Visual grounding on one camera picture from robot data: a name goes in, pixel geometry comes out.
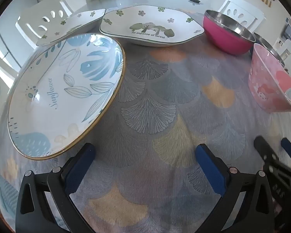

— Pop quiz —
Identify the television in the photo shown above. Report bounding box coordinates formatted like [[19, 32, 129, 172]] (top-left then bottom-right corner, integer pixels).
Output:
[[282, 24, 291, 43]]

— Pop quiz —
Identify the blue steel bowl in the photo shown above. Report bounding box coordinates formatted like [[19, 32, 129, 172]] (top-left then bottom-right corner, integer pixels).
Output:
[[251, 32, 285, 66]]

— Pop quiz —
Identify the pink cartoon plastic bowl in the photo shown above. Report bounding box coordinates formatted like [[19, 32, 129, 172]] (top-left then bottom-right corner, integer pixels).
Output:
[[248, 43, 291, 113]]

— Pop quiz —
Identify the white dining chair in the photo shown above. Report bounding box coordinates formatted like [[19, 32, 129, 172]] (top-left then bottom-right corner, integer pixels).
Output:
[[279, 39, 291, 62], [0, 49, 22, 107], [218, 0, 266, 33], [16, 0, 73, 44]]

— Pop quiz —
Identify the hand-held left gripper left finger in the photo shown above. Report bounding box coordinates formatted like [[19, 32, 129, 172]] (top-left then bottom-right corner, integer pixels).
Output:
[[15, 143, 96, 233]]

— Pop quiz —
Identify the pink steel bowl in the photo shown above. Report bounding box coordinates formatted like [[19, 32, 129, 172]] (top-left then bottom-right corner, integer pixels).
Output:
[[203, 10, 256, 55]]

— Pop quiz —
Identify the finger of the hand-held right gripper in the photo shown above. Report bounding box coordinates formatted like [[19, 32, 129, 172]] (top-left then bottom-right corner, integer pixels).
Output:
[[254, 136, 277, 167], [281, 138, 291, 162]]

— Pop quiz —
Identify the deep square flower plate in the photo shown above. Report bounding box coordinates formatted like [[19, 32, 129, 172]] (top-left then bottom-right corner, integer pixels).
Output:
[[36, 8, 107, 46]]

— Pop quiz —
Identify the leaf pattern tablecloth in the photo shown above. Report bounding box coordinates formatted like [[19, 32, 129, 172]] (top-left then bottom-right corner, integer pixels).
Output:
[[0, 33, 291, 233]]

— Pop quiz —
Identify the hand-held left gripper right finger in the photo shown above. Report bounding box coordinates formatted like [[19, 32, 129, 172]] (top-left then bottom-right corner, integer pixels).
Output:
[[195, 144, 274, 233]]

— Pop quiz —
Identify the large square tree plate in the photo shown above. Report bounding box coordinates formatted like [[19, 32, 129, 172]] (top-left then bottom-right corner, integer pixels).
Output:
[[99, 5, 205, 47]]

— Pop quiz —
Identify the round blue leaf plate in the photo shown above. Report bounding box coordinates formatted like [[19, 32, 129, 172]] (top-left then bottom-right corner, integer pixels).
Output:
[[7, 33, 126, 161]]

